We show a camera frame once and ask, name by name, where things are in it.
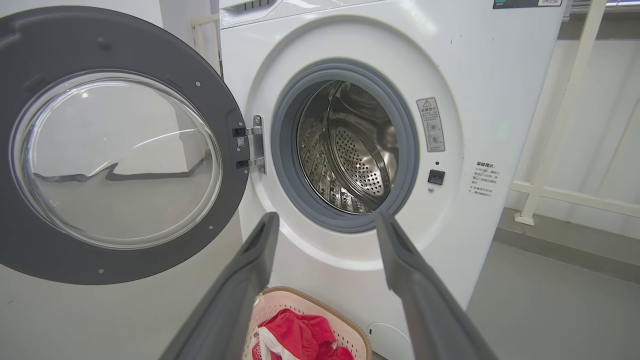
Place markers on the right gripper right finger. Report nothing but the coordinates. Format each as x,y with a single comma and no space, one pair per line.
435,325

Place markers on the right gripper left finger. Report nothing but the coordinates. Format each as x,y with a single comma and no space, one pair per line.
225,320

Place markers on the red and white garment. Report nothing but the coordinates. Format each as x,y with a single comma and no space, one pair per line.
300,330

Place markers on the dark grey round washer door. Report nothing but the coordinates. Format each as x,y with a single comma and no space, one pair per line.
220,100

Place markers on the cream basket with brown rim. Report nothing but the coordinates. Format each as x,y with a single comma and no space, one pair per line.
300,302

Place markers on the white front-load washing machine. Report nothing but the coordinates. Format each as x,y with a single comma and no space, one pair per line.
475,75

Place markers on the white metal railing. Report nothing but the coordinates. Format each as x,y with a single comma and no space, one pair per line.
566,100

